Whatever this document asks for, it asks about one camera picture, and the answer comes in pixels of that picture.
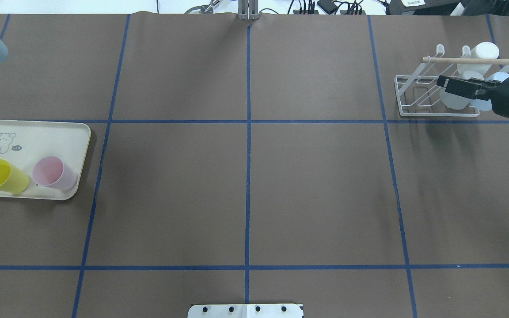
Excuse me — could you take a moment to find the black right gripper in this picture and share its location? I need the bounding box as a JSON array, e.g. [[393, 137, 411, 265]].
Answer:
[[437, 75, 509, 118]]

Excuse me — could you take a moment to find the grey plastic cup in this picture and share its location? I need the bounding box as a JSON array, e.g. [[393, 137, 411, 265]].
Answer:
[[439, 71, 485, 111]]

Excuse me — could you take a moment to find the yellow plastic cup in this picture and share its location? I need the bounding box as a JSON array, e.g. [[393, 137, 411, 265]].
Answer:
[[0, 159, 30, 194]]

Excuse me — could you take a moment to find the white plastic cup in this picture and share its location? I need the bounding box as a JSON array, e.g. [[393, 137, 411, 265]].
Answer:
[[456, 42, 500, 76]]

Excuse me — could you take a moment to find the pink plastic cup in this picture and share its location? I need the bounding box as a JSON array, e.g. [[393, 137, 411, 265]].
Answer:
[[32, 156, 78, 191]]

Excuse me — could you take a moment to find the metal reacher grabber stick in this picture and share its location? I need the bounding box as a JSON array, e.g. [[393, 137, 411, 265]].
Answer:
[[184, 0, 220, 14]]

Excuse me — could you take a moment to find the beige plastic tray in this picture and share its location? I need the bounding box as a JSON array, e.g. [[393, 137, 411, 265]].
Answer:
[[0, 120, 91, 201]]

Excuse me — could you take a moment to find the white wire cup rack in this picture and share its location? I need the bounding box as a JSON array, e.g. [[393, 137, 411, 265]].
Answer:
[[394, 44, 509, 117]]

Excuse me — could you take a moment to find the aluminium frame post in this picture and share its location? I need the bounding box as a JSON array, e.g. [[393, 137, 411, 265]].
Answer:
[[238, 0, 260, 21]]

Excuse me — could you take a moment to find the white pedestal base plate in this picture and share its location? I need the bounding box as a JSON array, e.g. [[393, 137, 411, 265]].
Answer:
[[187, 303, 304, 318]]

